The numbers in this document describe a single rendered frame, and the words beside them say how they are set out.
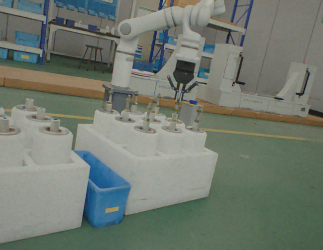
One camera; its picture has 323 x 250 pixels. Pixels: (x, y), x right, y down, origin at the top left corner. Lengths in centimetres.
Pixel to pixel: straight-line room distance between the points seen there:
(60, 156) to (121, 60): 82
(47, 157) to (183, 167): 47
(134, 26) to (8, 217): 102
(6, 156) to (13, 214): 13
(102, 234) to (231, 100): 306
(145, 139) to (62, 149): 27
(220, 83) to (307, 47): 385
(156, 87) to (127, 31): 178
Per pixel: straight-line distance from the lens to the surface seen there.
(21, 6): 561
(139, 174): 93
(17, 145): 77
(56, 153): 80
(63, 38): 936
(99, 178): 104
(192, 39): 118
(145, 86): 319
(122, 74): 153
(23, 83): 291
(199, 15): 118
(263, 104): 408
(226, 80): 374
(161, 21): 149
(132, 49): 154
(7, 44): 558
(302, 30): 752
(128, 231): 91
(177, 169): 104
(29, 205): 80
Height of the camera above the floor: 48
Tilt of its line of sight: 12 degrees down
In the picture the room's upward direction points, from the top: 11 degrees clockwise
